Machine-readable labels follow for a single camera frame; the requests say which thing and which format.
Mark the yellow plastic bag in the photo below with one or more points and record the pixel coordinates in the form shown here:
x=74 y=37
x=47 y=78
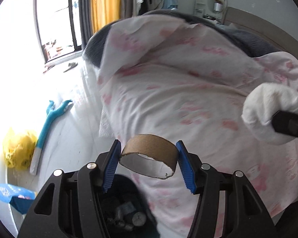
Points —
x=18 y=149

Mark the brown headboard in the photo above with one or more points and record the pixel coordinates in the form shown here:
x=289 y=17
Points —
x=271 y=33

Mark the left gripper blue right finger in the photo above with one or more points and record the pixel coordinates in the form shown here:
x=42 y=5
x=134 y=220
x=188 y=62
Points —
x=186 y=167

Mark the brown cardboard tape core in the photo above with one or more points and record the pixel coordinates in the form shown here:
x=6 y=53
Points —
x=150 y=155

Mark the window frame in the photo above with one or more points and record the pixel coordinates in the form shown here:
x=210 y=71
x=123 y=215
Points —
x=59 y=28

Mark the teal plush toy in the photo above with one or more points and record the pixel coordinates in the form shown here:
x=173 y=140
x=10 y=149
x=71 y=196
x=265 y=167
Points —
x=52 y=114

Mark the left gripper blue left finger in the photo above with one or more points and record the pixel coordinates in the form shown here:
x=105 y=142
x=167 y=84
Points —
x=109 y=164

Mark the yellow curtain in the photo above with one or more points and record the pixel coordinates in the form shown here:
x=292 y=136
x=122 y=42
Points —
x=104 y=12

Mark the white standing fan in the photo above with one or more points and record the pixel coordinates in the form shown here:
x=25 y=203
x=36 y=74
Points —
x=216 y=8

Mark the slipper on floor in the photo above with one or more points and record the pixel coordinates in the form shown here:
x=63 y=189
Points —
x=71 y=66

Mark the blue paper package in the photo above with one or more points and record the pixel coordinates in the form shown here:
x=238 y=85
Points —
x=19 y=198

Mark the pink patterned white quilt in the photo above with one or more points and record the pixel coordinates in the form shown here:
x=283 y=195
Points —
x=160 y=75

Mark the white sock ball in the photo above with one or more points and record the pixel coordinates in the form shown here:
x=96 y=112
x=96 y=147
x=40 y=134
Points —
x=260 y=106

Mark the dark grey blanket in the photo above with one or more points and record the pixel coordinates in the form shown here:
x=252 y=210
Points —
x=251 y=44

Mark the grey curtain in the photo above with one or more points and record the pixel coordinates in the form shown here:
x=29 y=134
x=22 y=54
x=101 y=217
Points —
x=85 y=21

